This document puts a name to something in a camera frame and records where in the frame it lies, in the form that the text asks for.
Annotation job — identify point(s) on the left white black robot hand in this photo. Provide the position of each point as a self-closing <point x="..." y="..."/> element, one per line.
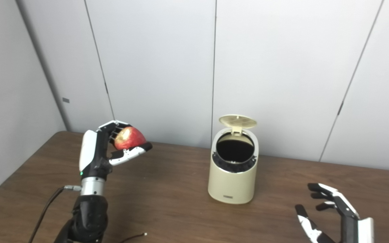
<point x="93" y="155"/>

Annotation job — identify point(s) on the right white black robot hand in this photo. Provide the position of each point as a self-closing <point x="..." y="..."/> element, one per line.
<point x="349" y="226"/>

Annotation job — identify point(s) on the red apple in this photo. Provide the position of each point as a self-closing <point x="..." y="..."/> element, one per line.
<point x="130" y="137"/>

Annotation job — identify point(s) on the cream-colored bin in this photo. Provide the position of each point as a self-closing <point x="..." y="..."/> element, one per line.
<point x="231" y="185"/>

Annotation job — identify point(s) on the cream round bin lid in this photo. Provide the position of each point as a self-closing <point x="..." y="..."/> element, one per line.
<point x="237" y="121"/>

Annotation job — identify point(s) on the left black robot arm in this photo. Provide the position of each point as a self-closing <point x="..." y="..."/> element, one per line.
<point x="89" y="216"/>

